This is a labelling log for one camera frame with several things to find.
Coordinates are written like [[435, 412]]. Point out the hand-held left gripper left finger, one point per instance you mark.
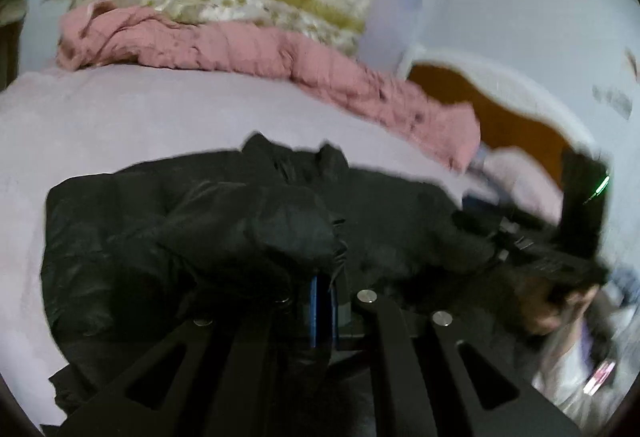
[[316, 312]]

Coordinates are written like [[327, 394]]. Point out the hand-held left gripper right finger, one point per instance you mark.
[[380, 332]]

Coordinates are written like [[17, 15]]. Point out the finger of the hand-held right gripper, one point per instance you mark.
[[475, 204], [475, 242]]

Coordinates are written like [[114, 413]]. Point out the black padded coat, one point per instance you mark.
[[200, 227]]

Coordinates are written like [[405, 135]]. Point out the person's right hand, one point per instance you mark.
[[550, 312]]

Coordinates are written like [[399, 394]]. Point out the pink pillow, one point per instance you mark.
[[520, 182]]

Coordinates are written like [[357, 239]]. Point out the white and brown headboard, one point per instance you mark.
[[500, 117]]

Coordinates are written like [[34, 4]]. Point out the person's purple clothing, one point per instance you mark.
[[575, 367]]

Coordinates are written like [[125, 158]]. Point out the pink quilt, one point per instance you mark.
[[250, 52]]

